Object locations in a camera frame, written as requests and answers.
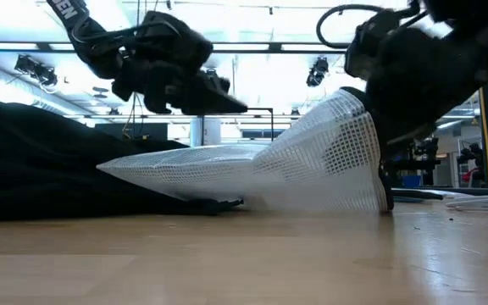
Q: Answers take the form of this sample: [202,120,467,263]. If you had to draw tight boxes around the black backpack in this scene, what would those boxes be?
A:
[0,97,245,222]

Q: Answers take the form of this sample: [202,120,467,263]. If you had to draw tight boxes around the yellow cable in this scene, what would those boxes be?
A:
[478,88,488,190]

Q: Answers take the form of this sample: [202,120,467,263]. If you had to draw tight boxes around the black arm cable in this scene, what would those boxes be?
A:
[72,19,181,44]
[315,3,423,50]

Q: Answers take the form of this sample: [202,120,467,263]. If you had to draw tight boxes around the black background screen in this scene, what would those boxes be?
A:
[94,122,169,141]

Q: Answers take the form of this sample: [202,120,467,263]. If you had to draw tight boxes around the white round column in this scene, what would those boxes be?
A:
[189,117,222,147]

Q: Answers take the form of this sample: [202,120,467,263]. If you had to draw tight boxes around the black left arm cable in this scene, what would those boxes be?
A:
[72,19,181,44]

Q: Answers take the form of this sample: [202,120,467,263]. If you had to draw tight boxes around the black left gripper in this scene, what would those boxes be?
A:
[111,10,249,116]

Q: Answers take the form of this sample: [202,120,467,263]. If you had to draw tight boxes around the white mesh bag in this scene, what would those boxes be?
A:
[96,88,396,214]

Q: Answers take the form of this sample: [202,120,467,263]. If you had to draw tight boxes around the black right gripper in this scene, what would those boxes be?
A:
[340,23,488,147]

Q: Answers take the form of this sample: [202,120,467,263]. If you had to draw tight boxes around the black hanging cable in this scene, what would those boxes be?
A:
[125,91,146,140]

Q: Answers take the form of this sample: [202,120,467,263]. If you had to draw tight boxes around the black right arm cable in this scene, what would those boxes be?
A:
[315,3,423,50]

